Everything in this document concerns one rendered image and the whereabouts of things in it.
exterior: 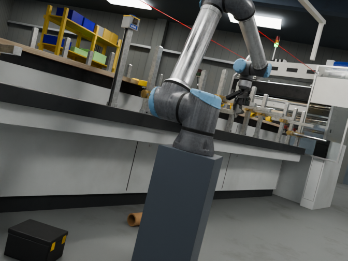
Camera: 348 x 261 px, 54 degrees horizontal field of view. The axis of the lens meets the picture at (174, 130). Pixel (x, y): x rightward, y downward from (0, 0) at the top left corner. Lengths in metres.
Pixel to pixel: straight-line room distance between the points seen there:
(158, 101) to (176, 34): 8.86
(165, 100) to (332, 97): 3.19
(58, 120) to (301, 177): 3.49
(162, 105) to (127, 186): 1.08
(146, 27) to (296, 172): 7.35
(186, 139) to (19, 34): 11.91
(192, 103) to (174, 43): 8.90
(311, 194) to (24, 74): 3.56
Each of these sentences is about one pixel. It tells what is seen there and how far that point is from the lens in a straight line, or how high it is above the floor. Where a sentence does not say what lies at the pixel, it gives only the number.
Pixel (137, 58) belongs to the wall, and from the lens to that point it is 10.63.
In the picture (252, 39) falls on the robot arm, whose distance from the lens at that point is 1.96.
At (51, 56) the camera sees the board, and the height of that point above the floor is 0.88.
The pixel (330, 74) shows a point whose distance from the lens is 4.58.
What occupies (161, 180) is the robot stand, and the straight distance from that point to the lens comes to 1.46.
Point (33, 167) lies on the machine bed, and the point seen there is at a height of 0.27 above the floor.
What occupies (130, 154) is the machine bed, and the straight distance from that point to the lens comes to 2.43.
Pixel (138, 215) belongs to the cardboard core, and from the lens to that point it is 2.19.
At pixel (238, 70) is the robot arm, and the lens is 2.23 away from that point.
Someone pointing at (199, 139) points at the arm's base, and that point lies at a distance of 1.45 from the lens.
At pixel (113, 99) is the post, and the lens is 1.97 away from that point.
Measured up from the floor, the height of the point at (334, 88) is 1.48.
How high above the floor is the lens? 0.75
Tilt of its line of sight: 3 degrees down
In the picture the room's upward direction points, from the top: 13 degrees clockwise
